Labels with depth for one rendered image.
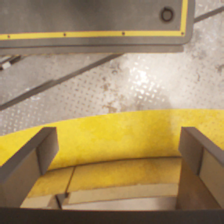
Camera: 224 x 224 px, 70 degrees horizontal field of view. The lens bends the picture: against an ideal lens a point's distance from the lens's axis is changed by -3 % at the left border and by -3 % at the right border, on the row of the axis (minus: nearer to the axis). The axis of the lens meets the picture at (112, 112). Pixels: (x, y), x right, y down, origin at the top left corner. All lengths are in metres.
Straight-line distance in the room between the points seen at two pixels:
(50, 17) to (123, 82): 0.44
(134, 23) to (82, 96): 0.47
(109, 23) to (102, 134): 0.57
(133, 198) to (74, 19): 0.64
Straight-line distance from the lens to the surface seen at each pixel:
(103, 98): 0.82
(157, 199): 0.72
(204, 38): 0.91
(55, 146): 0.17
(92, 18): 0.50
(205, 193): 0.51
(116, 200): 0.71
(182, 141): 0.17
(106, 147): 0.92
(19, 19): 0.56
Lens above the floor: 0.80
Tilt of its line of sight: 73 degrees down
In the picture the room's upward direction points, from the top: 176 degrees counter-clockwise
